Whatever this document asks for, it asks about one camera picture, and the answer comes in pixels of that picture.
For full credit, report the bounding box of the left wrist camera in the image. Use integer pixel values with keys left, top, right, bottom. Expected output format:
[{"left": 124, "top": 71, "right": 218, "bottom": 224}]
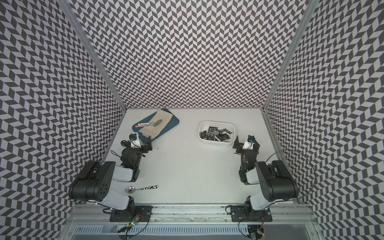
[{"left": 129, "top": 133, "right": 141, "bottom": 149}]

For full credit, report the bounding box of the black tissue pack four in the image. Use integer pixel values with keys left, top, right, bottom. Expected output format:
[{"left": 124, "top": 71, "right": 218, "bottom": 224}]
[{"left": 222, "top": 129, "right": 232, "bottom": 136}]

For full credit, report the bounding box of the white storage box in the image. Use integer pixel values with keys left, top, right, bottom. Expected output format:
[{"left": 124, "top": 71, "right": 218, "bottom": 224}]
[{"left": 198, "top": 121, "right": 236, "bottom": 146}]

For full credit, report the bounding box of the black tissue pack two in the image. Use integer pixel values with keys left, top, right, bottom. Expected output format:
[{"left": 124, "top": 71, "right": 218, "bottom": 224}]
[{"left": 200, "top": 131, "right": 208, "bottom": 140}]

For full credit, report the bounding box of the white handled spoon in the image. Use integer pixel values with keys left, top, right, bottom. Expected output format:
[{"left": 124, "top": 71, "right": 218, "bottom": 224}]
[{"left": 136, "top": 120, "right": 162, "bottom": 128}]

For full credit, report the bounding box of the aluminium front rail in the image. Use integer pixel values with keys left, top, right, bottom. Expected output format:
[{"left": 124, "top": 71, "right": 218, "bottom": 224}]
[{"left": 64, "top": 203, "right": 319, "bottom": 226}]

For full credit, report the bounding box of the black tissue pack one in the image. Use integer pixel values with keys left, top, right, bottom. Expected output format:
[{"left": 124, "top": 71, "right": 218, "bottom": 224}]
[{"left": 207, "top": 126, "right": 218, "bottom": 137}]

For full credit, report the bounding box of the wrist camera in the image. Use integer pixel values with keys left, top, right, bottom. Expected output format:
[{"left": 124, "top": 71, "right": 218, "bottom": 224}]
[
  {"left": 242, "top": 135, "right": 256, "bottom": 150},
  {"left": 129, "top": 133, "right": 141, "bottom": 149}
]

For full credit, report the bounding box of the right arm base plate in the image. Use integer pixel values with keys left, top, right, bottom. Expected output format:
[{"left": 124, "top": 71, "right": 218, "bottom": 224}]
[{"left": 225, "top": 205, "right": 273, "bottom": 223}]

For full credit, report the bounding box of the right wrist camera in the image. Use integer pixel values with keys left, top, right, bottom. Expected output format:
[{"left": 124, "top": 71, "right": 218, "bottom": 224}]
[{"left": 242, "top": 135, "right": 256, "bottom": 150}]

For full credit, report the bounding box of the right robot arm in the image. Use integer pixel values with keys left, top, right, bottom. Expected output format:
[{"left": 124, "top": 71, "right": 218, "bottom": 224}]
[{"left": 233, "top": 135, "right": 299, "bottom": 220}]

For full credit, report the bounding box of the beige folded cloth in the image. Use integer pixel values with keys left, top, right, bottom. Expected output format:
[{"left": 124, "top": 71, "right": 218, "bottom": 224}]
[{"left": 139, "top": 110, "right": 173, "bottom": 140}]

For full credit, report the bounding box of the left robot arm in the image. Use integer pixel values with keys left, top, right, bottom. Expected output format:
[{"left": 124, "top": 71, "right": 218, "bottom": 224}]
[{"left": 68, "top": 134, "right": 153, "bottom": 217}]

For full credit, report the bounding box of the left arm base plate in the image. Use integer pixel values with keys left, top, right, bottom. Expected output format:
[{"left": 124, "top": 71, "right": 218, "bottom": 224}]
[{"left": 109, "top": 205, "right": 153, "bottom": 223}]

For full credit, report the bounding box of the black tissue pack three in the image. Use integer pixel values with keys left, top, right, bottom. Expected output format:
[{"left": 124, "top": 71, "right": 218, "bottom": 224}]
[{"left": 215, "top": 134, "right": 231, "bottom": 142}]

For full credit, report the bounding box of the spoon with patterned handle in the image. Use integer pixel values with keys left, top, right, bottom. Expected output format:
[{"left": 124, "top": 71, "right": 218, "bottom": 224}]
[{"left": 125, "top": 185, "right": 159, "bottom": 194}]

